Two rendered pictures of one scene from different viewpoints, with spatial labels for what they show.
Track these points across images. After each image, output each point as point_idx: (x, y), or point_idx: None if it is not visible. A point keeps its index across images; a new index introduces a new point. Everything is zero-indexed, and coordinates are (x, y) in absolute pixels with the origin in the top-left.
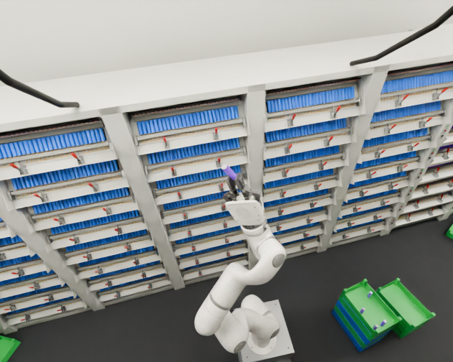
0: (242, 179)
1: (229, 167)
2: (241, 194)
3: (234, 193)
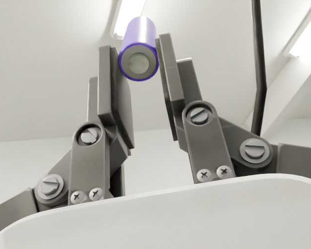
0: (91, 93)
1: (125, 32)
2: (181, 208)
3: (190, 164)
